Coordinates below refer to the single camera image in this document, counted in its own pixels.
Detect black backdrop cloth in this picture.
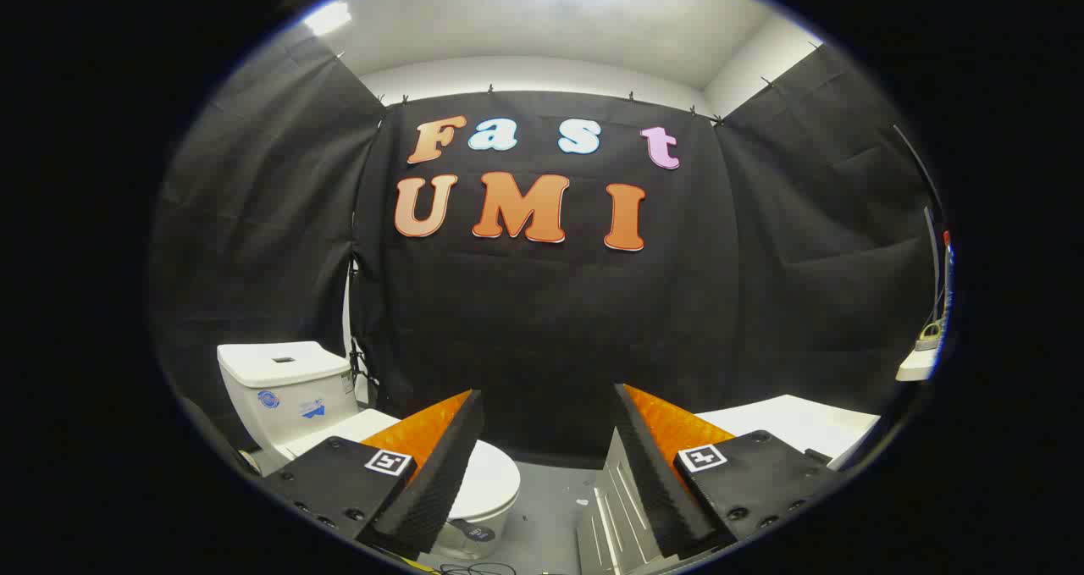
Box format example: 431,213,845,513
151,33,941,466

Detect white side table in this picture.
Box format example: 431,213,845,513
895,346,943,382

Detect white drawer cabinet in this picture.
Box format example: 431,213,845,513
576,395,882,575

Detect small ceiling light panel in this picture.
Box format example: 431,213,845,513
303,1,353,37

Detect black curved pole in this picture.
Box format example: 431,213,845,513
893,124,943,213

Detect black tripod stand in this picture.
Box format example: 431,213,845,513
346,211,379,408

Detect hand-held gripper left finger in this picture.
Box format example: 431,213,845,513
261,390,486,561

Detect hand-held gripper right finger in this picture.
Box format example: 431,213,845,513
614,383,841,561

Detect grey upright pole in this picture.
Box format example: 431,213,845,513
922,207,942,323

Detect white toilet lid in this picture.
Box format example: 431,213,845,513
284,408,522,525

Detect white toilet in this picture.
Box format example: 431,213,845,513
218,342,522,561

